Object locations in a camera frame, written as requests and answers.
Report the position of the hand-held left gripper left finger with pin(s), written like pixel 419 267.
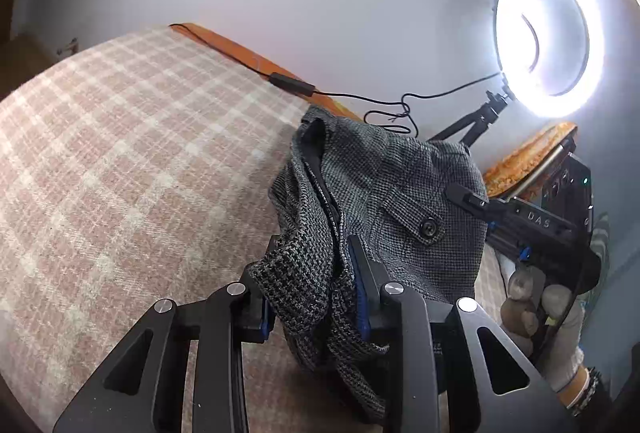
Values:
pixel 265 318

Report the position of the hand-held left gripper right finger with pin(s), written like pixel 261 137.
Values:
pixel 361 308

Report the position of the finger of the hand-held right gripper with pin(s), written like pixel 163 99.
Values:
pixel 465 195

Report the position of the grey checked pants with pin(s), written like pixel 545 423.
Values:
pixel 380 173

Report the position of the person's right forearm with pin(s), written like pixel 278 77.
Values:
pixel 572 388

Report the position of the person's right hand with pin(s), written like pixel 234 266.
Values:
pixel 522 308

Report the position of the green striped pillow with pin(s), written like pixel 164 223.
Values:
pixel 600 238

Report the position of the orange patterned cloth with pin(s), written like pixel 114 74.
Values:
pixel 520 158

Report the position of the black mini tripod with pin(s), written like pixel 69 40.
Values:
pixel 480 118

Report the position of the black gooseneck phone holder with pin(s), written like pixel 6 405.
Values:
pixel 536 43

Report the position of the beige checked blanket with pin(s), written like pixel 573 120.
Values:
pixel 125 163

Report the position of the orange bed edge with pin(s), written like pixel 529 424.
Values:
pixel 240 53

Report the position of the metal folding frame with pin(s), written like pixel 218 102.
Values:
pixel 550 160

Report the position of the small metal wall fitting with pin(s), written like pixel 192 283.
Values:
pixel 67 47

